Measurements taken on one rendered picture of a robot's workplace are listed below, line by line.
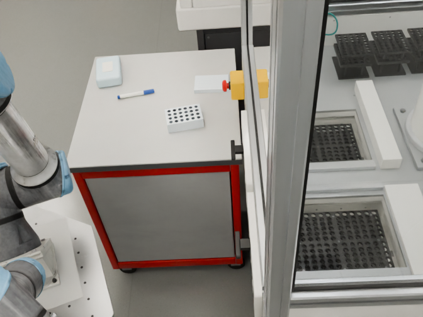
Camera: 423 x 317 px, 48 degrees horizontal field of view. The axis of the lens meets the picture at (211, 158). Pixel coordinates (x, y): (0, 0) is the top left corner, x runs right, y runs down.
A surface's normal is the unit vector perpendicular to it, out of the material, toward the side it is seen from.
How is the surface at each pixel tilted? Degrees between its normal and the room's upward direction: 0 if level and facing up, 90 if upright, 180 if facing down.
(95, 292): 0
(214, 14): 90
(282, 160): 90
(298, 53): 90
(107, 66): 0
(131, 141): 0
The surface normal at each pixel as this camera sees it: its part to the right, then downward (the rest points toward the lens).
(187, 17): 0.00, 0.73
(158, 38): -0.07, -0.68
